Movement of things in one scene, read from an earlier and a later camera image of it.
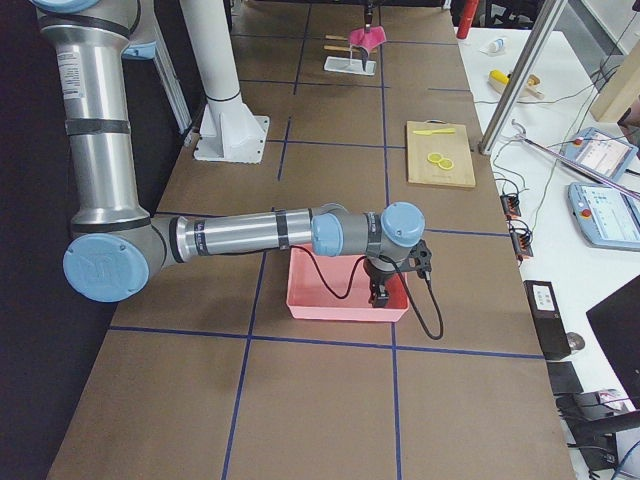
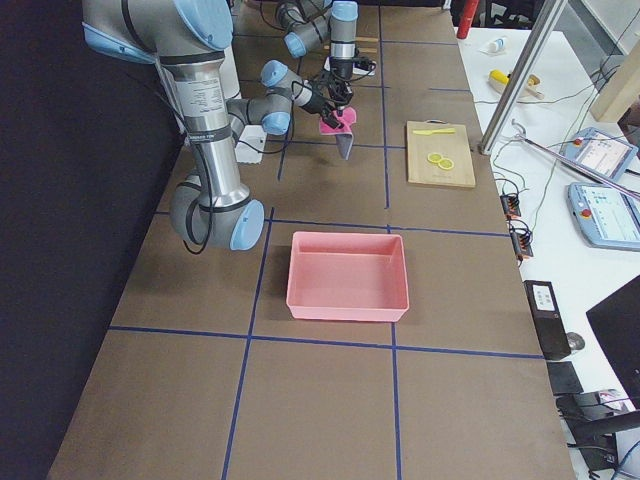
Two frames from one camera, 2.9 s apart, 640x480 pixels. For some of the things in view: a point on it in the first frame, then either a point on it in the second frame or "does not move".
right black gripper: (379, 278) -> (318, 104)
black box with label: (548, 319) does not move
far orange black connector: (510, 205) does not move
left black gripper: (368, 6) -> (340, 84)
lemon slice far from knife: (445, 163) does not move
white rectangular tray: (343, 65) does not move
